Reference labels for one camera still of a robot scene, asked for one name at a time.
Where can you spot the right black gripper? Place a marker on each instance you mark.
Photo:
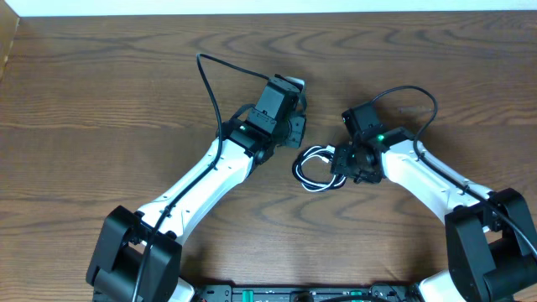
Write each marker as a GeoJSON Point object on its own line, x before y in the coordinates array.
{"type": "Point", "coordinates": [341, 165]}

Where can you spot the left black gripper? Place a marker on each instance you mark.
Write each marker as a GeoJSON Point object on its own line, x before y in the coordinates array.
{"type": "Point", "coordinates": [297, 130]}

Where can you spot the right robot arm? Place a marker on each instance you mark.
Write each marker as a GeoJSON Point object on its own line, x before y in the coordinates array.
{"type": "Point", "coordinates": [490, 235]}

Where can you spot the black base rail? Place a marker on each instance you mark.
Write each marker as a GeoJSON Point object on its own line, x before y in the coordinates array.
{"type": "Point", "coordinates": [230, 293]}

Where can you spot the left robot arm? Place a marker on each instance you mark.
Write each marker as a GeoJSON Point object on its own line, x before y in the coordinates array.
{"type": "Point", "coordinates": [137, 255]}

